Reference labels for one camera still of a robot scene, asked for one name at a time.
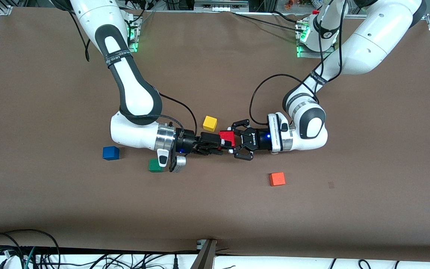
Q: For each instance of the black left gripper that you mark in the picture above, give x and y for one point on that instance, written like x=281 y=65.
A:
x=258 y=141

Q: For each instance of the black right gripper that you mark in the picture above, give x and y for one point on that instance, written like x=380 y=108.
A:
x=188 y=143

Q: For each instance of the red cube block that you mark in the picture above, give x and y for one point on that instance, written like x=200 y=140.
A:
x=228 y=136

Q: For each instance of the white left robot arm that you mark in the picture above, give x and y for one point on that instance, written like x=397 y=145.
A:
x=368 y=48

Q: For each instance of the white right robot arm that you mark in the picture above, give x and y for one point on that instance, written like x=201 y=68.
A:
x=133 y=93

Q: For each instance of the yellow cube block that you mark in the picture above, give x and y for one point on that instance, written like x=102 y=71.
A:
x=209 y=123

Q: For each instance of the orange cube block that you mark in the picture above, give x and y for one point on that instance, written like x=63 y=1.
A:
x=277 y=179

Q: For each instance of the green cube block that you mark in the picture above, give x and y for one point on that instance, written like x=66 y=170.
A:
x=154 y=166

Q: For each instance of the blue cube block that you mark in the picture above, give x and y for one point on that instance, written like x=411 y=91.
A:
x=110 y=153

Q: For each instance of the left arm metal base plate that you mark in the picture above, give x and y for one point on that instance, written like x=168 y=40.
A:
x=317 y=55

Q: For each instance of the aluminium frame post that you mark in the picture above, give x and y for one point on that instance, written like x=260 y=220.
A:
x=204 y=257

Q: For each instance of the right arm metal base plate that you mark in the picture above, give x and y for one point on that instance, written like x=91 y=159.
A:
x=136 y=35

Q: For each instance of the aluminium extrusion rail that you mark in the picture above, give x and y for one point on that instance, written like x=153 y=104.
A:
x=220 y=5

